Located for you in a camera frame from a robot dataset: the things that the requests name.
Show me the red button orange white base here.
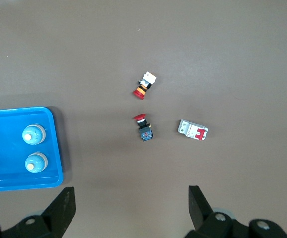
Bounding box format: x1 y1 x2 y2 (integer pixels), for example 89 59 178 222
132 71 157 100

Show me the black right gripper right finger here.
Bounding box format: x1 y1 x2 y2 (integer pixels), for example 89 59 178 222
184 185 287 238

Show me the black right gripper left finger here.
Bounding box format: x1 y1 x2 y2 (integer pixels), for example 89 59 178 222
0 187 76 238

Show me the red button black base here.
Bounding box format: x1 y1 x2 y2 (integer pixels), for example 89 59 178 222
133 113 154 142

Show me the white circuit breaker red switch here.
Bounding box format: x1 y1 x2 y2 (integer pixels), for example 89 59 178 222
177 119 209 141

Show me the light blue call bell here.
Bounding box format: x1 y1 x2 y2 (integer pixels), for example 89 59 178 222
24 151 49 174
21 123 47 146

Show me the blue plastic tray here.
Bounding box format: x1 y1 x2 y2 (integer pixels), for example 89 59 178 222
0 106 64 193

